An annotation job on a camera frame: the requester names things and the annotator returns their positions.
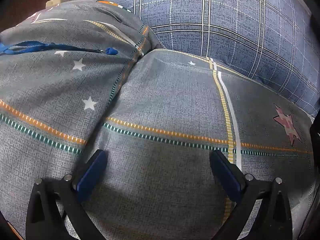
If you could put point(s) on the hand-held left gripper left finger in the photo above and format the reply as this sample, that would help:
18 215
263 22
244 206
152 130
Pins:
90 176

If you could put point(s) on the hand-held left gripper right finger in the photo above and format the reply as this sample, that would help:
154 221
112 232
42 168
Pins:
227 173

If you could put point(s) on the grey striped bed sheet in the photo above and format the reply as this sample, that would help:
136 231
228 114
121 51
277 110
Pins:
175 110

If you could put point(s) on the grey star print pillow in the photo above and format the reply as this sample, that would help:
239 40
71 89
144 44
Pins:
50 85

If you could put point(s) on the blue plaid pillow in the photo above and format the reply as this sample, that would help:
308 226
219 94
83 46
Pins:
225 22

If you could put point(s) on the light wooden block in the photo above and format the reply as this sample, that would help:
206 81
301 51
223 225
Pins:
63 0

